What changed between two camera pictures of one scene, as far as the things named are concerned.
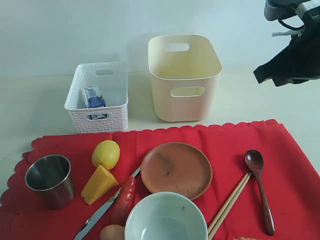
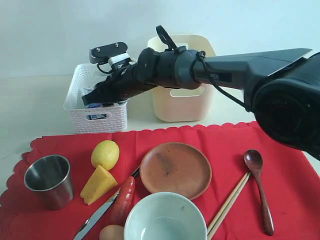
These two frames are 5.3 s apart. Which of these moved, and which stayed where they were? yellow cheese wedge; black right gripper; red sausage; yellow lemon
Moved: black right gripper
Stayed: red sausage; yellow cheese wedge; yellow lemon
